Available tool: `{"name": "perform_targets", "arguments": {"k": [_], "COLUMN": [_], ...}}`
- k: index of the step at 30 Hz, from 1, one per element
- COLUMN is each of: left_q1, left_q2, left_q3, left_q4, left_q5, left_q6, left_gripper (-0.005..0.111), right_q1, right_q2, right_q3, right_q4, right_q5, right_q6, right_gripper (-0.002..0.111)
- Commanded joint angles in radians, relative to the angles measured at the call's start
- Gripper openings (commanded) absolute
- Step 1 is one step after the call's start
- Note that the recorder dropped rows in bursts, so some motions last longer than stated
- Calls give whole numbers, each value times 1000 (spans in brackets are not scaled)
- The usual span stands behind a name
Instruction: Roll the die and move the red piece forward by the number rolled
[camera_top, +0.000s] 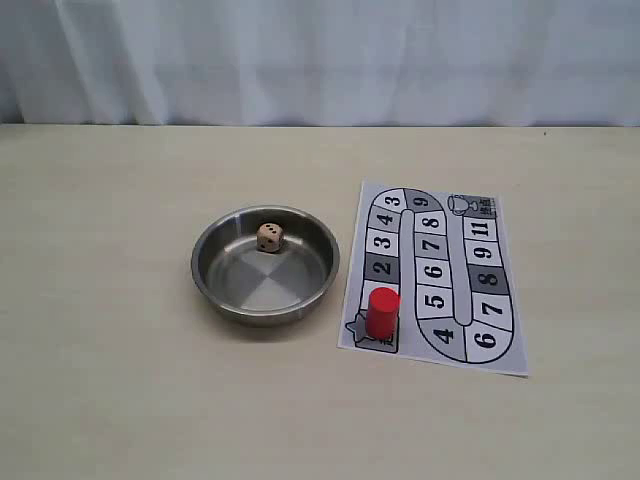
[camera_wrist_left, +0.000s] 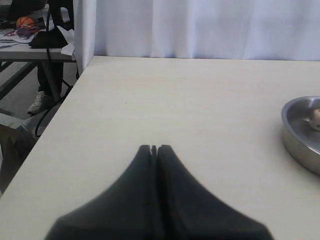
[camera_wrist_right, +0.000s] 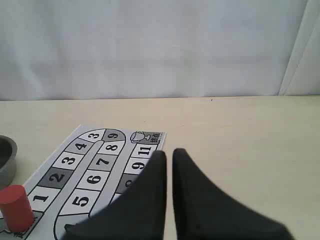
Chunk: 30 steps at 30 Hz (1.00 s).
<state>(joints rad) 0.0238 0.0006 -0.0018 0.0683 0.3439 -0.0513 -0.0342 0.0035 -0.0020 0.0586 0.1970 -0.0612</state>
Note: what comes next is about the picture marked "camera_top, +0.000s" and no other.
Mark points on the wooden die black pips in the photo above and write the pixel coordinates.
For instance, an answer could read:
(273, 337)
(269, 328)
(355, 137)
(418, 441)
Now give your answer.
(269, 237)

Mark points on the red cylinder game piece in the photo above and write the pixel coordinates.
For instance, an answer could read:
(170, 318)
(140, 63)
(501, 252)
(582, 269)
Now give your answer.
(382, 313)

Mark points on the stainless steel round bowl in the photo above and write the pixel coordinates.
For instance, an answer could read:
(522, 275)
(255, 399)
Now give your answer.
(262, 289)

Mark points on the printed number game board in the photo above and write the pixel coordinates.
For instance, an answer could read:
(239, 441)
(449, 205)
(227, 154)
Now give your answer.
(446, 256)

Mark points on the white curtain backdrop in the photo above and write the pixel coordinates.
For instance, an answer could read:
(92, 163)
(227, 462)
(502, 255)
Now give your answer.
(346, 63)

